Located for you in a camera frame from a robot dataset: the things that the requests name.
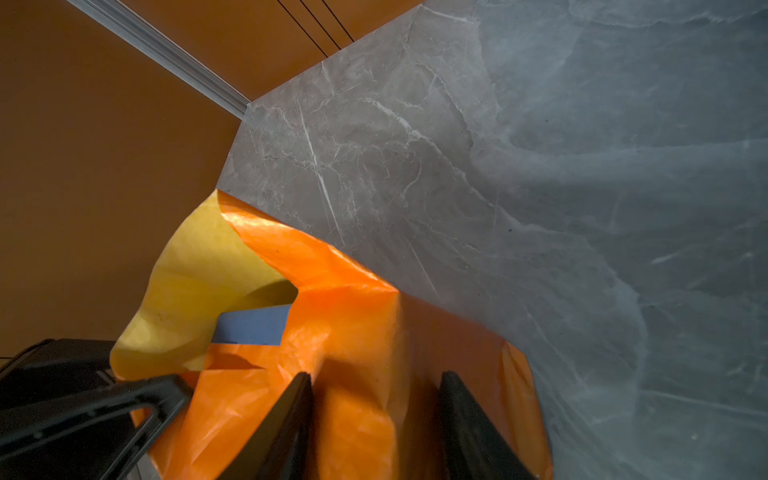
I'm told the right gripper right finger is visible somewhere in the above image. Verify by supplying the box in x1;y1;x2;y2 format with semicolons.
439;371;534;480

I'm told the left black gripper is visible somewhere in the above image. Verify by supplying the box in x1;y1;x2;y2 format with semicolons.
1;339;192;479

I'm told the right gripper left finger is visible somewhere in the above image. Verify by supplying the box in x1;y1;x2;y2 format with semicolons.
219;372;314;480

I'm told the yellow orange wrapping paper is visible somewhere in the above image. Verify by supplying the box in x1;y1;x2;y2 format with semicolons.
110;191;554;479

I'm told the left aluminium corner post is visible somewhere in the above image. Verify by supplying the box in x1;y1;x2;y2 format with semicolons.
69;0;250;120

